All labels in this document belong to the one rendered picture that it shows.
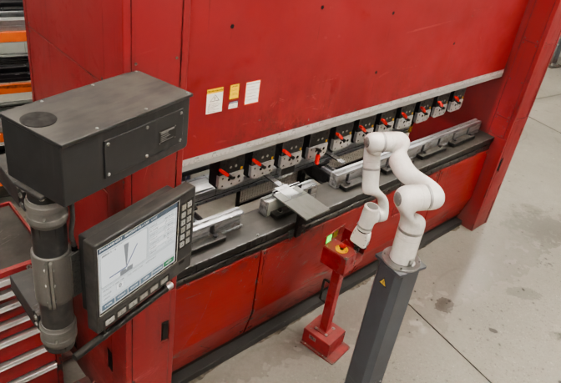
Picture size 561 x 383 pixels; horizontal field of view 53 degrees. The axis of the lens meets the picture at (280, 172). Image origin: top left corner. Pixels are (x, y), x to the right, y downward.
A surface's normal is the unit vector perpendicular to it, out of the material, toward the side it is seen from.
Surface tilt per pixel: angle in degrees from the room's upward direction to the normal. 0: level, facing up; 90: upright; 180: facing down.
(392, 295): 90
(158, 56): 90
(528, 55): 90
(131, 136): 90
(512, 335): 0
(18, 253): 0
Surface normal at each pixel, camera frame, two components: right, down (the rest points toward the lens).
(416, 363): 0.13, -0.85
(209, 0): 0.66, 0.46
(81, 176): 0.84, 0.37
